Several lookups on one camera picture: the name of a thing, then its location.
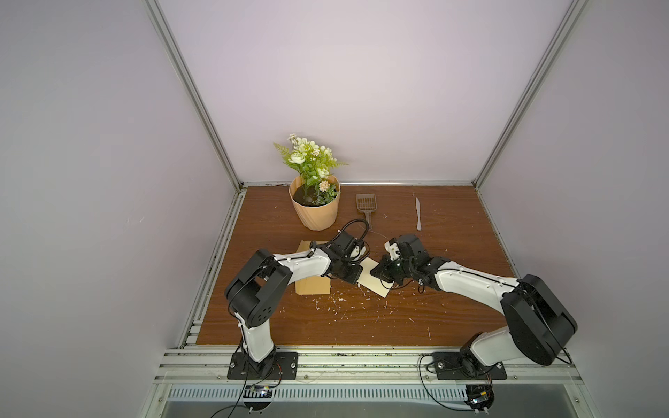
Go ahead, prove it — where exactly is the cream letter paper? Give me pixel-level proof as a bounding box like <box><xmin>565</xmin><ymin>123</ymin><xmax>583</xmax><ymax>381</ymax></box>
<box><xmin>357</xmin><ymin>258</ymin><xmax>391</xmax><ymax>298</ymax></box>

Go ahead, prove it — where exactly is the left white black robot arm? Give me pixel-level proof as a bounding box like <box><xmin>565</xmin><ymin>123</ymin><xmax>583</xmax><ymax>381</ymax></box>
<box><xmin>225</xmin><ymin>230</ymin><xmax>369</xmax><ymax>369</ymax></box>

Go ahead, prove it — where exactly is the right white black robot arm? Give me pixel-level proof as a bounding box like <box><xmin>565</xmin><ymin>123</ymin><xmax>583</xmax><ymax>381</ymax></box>
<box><xmin>371</xmin><ymin>234</ymin><xmax>578</xmax><ymax>376</ymax></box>

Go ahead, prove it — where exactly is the grey plastic knife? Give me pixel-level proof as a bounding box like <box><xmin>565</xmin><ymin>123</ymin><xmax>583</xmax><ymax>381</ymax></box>
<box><xmin>415</xmin><ymin>197</ymin><xmax>423</xmax><ymax>232</ymax></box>

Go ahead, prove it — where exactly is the beige ribbed flower pot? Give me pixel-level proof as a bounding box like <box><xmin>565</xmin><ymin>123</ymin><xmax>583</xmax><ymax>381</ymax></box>
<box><xmin>289</xmin><ymin>175</ymin><xmax>341</xmax><ymax>231</ymax></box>

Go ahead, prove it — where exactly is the small brown slotted scoop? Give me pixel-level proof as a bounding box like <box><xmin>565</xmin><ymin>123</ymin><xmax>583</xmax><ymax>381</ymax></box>
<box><xmin>355</xmin><ymin>193</ymin><xmax>377</xmax><ymax>228</ymax></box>

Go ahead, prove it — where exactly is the artificial green white plant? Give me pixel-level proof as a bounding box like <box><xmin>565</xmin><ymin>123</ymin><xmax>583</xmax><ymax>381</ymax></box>
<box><xmin>274</xmin><ymin>134</ymin><xmax>346</xmax><ymax>207</ymax></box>

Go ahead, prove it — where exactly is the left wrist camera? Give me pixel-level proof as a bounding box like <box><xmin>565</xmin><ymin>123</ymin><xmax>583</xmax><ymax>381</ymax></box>
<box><xmin>349</xmin><ymin>243</ymin><xmax>369</xmax><ymax>263</ymax></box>

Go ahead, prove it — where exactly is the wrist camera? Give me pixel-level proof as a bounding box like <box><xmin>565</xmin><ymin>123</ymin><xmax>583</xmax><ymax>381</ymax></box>
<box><xmin>349</xmin><ymin>243</ymin><xmax>369</xmax><ymax>263</ymax></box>
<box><xmin>384</xmin><ymin>240</ymin><xmax>402</xmax><ymax>261</ymax></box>

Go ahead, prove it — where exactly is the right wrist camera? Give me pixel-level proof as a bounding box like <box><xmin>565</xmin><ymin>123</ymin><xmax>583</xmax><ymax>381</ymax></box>
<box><xmin>384</xmin><ymin>240</ymin><xmax>402</xmax><ymax>261</ymax></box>

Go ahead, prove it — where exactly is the right black cable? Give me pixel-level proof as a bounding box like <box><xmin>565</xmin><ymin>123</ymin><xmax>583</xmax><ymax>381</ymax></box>
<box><xmin>415</xmin><ymin>354</ymin><xmax>492</xmax><ymax>414</ymax></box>

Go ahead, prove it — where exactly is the black cable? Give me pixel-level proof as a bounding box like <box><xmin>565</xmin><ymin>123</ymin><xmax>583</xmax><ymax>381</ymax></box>
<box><xmin>208</xmin><ymin>365</ymin><xmax>283</xmax><ymax>418</ymax></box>
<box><xmin>415</xmin><ymin>354</ymin><xmax>492</xmax><ymax>414</ymax></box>

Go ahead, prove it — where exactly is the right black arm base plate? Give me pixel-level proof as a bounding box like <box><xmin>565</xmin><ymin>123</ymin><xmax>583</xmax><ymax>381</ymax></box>
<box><xmin>427</xmin><ymin>352</ymin><xmax>508</xmax><ymax>381</ymax></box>

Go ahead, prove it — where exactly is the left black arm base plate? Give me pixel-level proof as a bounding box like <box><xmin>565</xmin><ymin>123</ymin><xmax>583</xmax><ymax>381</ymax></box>
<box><xmin>226</xmin><ymin>352</ymin><xmax>299</xmax><ymax>381</ymax></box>

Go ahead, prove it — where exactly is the left black cable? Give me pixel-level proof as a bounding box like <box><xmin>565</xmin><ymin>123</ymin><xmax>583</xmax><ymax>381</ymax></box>
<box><xmin>208</xmin><ymin>365</ymin><xmax>283</xmax><ymax>418</ymax></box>

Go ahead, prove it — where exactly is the aluminium front rail frame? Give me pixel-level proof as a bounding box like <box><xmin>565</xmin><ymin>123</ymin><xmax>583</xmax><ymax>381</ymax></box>
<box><xmin>153</xmin><ymin>345</ymin><xmax>583</xmax><ymax>384</ymax></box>

